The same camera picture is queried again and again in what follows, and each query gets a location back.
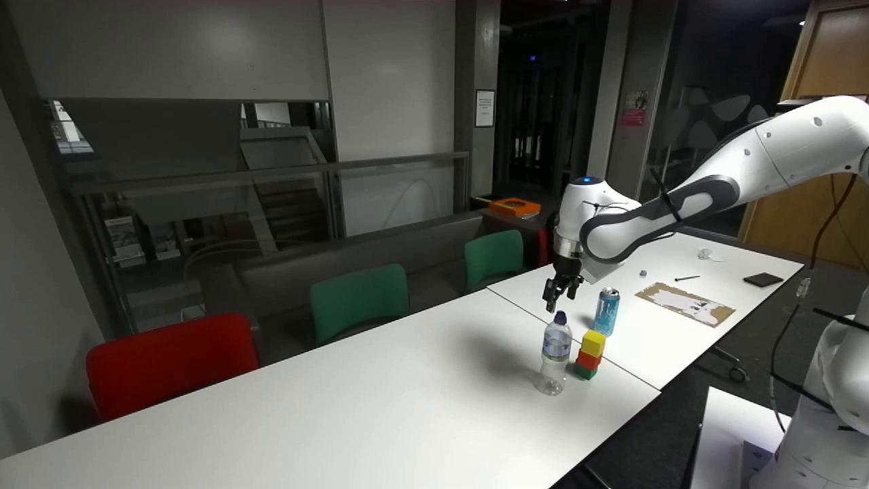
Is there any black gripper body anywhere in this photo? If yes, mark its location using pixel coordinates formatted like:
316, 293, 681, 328
549, 255, 586, 290

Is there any clear plastic water bottle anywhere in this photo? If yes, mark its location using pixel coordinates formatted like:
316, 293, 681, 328
538, 309, 576, 400

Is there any small dark red seat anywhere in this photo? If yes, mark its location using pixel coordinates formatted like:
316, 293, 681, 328
534, 226, 557, 267

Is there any blue drink can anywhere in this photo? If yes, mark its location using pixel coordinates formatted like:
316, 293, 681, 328
591, 286, 625, 339

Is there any green chair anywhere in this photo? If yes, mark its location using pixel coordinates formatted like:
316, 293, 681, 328
307, 262, 412, 347
461, 226, 526, 293

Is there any orange box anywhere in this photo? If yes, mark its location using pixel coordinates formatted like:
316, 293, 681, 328
483, 192, 542, 222

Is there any white paper notice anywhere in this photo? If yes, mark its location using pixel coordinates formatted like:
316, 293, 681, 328
472, 89, 497, 130

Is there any small black flat device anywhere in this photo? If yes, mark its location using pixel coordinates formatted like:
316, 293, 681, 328
741, 270, 785, 290

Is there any grey upholstered bench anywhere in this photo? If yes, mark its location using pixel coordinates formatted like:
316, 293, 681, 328
199, 209, 485, 360

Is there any wooden door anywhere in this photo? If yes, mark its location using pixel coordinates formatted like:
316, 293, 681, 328
741, 0, 869, 271

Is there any interior glass window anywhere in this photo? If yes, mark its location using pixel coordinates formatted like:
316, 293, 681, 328
49, 93, 472, 274

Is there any red chair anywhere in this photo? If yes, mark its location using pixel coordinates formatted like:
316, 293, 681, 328
83, 313, 264, 423

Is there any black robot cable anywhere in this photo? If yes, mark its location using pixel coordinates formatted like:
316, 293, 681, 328
768, 172, 869, 438

